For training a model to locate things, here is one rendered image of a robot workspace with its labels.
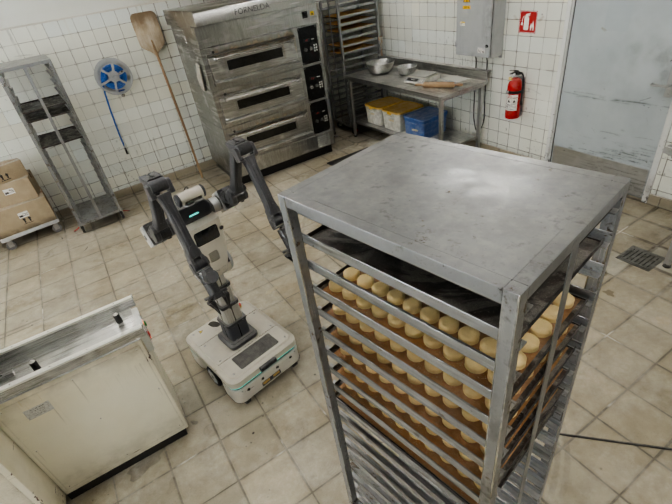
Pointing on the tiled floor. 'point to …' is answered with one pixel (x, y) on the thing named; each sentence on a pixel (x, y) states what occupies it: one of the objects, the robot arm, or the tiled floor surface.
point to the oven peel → (151, 34)
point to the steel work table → (423, 95)
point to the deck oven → (257, 78)
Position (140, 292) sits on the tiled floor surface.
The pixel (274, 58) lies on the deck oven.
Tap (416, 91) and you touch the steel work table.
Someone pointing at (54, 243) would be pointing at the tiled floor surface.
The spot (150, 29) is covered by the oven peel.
